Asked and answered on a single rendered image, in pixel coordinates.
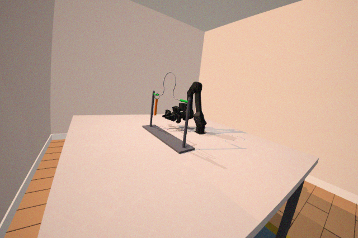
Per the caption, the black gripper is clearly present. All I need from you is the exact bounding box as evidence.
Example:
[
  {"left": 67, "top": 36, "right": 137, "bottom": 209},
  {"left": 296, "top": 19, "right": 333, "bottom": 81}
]
[{"left": 162, "top": 110, "right": 182, "bottom": 123}]

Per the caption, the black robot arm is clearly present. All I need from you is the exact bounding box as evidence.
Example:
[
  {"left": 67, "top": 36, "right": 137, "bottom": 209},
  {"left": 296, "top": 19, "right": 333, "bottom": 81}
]
[{"left": 172, "top": 82, "right": 207, "bottom": 135}]

